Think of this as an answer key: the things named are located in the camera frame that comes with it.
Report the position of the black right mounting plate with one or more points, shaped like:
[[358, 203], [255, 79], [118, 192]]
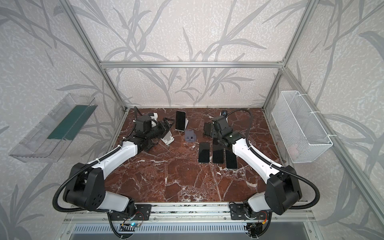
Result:
[[237, 211]]

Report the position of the aluminium frame enclosure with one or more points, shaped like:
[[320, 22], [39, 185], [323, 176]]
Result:
[[361, 181]]

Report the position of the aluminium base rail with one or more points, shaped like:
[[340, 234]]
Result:
[[195, 218]]

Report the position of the black mounting plate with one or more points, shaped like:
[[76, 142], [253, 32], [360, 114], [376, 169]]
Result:
[[137, 212], [237, 211]]

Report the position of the green circuit board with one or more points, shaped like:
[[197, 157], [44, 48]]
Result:
[[130, 226]]

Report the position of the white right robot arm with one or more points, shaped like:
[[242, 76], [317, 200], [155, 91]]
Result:
[[282, 189]]

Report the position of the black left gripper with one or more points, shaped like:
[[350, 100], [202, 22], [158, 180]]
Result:
[[163, 129]]

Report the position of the black front smartphone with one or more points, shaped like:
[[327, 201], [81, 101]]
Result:
[[231, 160]]

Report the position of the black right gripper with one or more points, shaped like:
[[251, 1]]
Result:
[[210, 130]]

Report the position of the purple-edged smartphone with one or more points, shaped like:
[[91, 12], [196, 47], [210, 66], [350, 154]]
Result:
[[180, 121]]

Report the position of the green-edged smartphone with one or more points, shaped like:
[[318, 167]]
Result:
[[209, 130]]

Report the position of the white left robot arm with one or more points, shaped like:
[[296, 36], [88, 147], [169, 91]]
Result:
[[85, 187]]

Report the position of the clear plastic wall bin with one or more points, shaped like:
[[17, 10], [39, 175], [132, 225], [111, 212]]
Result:
[[47, 142]]

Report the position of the black smartphone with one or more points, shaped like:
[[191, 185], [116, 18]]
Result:
[[231, 160], [218, 154], [204, 153]]

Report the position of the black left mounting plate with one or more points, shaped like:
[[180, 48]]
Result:
[[137, 212]]

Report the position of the white wire mesh basket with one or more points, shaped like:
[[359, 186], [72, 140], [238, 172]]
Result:
[[303, 135]]

